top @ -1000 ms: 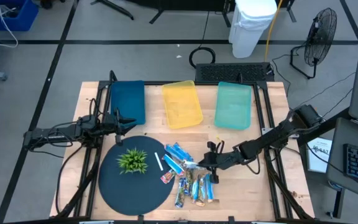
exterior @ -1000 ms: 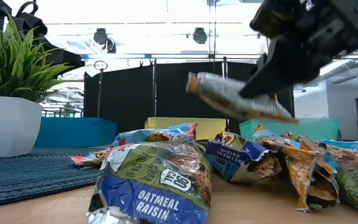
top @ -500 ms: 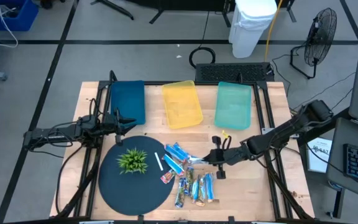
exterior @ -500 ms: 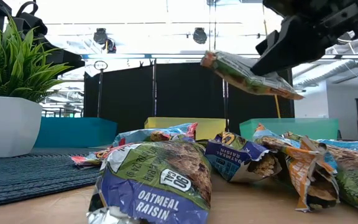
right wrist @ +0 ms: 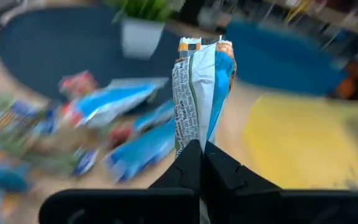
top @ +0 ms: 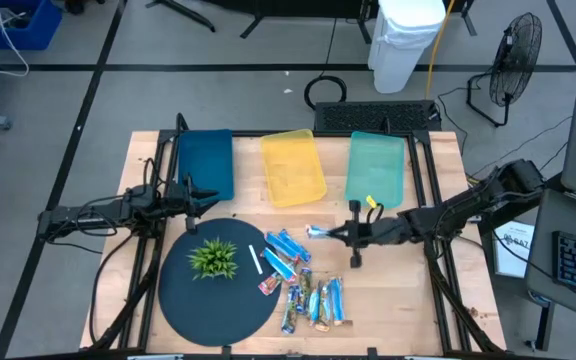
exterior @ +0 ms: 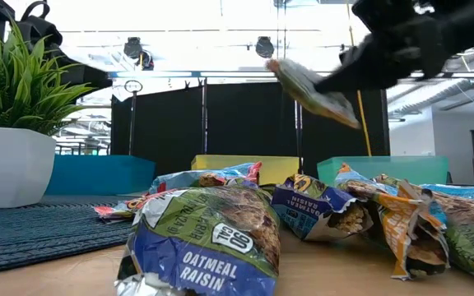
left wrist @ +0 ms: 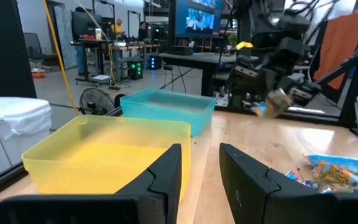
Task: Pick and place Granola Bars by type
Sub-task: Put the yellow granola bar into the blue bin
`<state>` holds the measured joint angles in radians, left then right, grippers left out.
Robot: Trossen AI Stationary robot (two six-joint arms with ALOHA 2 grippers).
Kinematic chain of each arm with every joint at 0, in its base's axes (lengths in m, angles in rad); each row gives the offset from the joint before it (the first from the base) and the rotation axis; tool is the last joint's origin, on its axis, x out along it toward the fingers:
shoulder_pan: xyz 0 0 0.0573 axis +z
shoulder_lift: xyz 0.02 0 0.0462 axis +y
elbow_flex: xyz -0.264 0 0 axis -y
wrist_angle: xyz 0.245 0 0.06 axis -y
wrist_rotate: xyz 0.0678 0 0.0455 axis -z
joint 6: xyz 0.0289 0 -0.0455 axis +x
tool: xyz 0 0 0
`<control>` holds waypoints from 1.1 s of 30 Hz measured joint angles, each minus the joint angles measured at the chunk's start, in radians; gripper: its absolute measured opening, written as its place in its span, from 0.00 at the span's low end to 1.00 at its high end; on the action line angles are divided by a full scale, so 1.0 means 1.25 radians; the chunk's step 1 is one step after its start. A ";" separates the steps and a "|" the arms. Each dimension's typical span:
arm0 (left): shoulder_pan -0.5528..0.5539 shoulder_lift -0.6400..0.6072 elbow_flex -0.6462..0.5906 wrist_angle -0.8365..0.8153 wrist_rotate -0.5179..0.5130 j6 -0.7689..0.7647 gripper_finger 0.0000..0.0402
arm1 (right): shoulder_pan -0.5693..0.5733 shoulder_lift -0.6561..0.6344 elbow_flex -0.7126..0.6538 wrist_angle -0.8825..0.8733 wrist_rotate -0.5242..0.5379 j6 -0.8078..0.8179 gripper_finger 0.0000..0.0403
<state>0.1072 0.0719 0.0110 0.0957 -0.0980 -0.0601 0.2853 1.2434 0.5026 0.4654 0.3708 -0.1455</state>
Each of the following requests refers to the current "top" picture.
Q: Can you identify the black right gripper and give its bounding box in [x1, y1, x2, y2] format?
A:
[328, 200, 407, 270]

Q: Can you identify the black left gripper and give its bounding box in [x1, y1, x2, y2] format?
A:
[166, 173, 220, 235]

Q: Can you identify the blue wrapper granola bar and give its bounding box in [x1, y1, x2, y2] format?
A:
[308, 282, 322, 327]
[261, 247, 298, 285]
[305, 224, 331, 240]
[277, 228, 313, 265]

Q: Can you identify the brown snack packet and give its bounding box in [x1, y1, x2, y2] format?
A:
[265, 232, 300, 265]

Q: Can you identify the oatmeal raisin granola bar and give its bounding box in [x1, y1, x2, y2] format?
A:
[281, 284, 300, 335]
[297, 267, 314, 315]

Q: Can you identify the red wrapper granola bar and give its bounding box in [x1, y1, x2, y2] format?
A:
[258, 272, 284, 297]

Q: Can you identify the blue plastic bin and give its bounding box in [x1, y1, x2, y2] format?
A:
[177, 128, 236, 204]

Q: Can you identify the green plant in white pot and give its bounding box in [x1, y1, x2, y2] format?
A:
[186, 236, 240, 281]

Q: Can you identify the teal plastic bin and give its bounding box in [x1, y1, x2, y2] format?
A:
[344, 130, 407, 210]

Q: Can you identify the small white stick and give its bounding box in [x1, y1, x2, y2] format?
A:
[247, 243, 264, 276]

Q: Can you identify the yellow plastic bin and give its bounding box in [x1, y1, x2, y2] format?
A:
[260, 128, 328, 209]

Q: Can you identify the round dark blue woven mat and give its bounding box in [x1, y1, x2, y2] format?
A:
[157, 217, 283, 347]

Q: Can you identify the black mesh computer case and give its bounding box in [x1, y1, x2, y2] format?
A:
[313, 99, 442, 133]

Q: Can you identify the white paper sign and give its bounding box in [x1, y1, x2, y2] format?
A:
[492, 219, 537, 280]

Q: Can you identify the white trash can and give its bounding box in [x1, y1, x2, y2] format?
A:
[366, 0, 448, 95]

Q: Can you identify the blue storage crate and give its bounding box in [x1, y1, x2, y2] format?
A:
[0, 0, 63, 51]

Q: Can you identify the black floor fan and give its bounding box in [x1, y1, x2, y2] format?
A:
[466, 11, 544, 128]

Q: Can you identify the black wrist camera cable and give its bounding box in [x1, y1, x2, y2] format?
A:
[141, 157, 165, 190]

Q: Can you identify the black aluminium table frame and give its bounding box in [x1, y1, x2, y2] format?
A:
[80, 112, 508, 360]

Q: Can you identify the coiled black cable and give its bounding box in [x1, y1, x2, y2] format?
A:
[303, 17, 348, 112]

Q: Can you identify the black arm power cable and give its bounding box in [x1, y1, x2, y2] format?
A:
[89, 232, 137, 346]

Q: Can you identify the yellow hanging cable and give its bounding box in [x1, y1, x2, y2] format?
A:
[424, 0, 457, 100]

